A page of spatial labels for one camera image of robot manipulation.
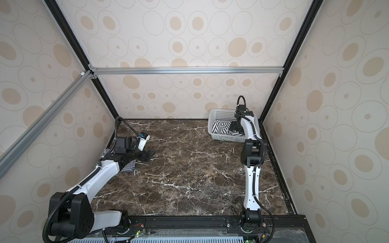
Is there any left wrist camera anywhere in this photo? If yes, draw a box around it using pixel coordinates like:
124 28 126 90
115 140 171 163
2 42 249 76
137 132 150 151

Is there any left aluminium frame rail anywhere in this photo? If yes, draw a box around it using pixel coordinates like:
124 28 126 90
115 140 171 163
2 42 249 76
1 70 92 177

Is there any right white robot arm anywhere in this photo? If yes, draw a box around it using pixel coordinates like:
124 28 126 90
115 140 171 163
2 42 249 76
231 104 271 233

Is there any white plastic laundry basket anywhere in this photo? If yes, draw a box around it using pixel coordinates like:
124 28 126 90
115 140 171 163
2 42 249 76
208 109 266 146

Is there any back aluminium frame rail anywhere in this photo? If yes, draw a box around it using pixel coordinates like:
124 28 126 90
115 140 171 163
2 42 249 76
91 66 284 75

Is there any blue white striped tank top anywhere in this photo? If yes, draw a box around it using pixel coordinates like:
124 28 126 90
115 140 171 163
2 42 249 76
100 148 138 172

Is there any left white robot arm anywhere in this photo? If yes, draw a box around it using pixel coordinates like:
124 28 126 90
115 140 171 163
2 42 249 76
42 132 155 243

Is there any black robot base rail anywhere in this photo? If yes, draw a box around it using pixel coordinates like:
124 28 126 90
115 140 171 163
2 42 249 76
53 214 317 243

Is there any aluminium frame rail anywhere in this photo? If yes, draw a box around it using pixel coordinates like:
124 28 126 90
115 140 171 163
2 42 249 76
91 66 284 75
1 70 92 177

